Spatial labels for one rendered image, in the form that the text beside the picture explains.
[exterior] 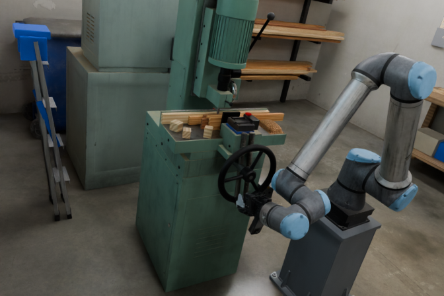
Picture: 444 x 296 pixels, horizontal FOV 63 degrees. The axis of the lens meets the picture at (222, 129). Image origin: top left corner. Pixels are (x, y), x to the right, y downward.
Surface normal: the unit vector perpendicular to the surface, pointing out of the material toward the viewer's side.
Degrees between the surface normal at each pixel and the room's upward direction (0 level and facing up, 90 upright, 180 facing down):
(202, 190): 90
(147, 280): 0
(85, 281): 0
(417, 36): 90
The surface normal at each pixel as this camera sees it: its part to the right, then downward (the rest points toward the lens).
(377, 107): -0.84, 0.07
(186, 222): 0.46, 0.43
